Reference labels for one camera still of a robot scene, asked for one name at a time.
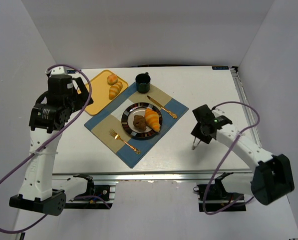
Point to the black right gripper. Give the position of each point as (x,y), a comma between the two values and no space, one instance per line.
(198,133)

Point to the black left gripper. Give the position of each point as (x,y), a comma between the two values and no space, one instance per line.
(81,93)

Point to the striped croissant bread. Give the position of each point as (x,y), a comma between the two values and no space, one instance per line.
(152,119)

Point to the brown chocolate bread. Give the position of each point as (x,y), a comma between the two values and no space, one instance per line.
(139,122)

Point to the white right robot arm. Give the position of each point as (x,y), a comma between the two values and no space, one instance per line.
(271,177)

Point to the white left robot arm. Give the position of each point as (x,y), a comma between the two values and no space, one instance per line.
(52,110)

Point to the round bread roll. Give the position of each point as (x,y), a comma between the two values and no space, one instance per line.
(112,79)

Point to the long bread roll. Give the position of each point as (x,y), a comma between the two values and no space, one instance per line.
(115,90)

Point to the blue label left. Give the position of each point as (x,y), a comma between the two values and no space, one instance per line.
(70,71)

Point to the blue label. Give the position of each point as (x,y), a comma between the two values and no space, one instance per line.
(218,68)
(70,71)

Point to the yellow tray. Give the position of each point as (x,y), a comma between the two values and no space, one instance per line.
(100,93)

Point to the gold knife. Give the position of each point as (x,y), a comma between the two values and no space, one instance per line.
(173,115)

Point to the blue beige placemat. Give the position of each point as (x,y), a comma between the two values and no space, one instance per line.
(114,126)

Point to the gold fork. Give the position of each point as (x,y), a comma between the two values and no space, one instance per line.
(115,135)

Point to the blue label right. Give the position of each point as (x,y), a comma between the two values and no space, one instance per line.
(218,68)

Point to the dark green mug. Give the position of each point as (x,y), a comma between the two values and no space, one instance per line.
(143,81)

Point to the black rimmed plate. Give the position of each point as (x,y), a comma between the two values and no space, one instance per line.
(139,109)

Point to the aluminium table frame rail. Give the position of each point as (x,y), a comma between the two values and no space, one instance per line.
(248,112)

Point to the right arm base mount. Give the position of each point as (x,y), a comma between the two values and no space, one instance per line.
(218,198)

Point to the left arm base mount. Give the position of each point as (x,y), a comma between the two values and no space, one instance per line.
(97,196)

